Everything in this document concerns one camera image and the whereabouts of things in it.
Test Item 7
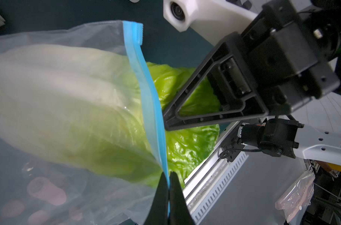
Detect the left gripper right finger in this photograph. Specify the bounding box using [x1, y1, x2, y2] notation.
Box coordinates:
[169, 172, 195, 225]

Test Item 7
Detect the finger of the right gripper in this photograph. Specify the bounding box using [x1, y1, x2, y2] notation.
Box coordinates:
[163, 32, 269, 131]

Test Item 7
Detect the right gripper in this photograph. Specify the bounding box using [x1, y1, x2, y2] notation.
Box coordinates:
[241, 1, 341, 113]

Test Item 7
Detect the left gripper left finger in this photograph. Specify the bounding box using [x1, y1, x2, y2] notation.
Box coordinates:
[144, 173, 169, 225]

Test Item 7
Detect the clear blue-zip zipper bag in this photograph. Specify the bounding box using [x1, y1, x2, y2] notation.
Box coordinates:
[0, 21, 166, 225]

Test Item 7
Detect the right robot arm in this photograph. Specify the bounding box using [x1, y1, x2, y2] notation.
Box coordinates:
[163, 1, 341, 166]

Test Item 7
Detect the pink-dotted zipper bag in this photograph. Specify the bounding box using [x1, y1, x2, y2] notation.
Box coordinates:
[0, 139, 94, 225]

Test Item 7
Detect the white vented strip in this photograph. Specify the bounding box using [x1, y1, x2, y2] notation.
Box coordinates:
[187, 152, 249, 225]

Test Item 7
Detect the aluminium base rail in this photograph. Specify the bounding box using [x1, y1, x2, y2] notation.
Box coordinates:
[183, 121, 240, 208]

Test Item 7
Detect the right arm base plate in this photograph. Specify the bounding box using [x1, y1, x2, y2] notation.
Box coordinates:
[220, 121, 244, 162]

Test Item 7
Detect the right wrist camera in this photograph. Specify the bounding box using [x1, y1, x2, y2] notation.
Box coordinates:
[163, 0, 257, 46]

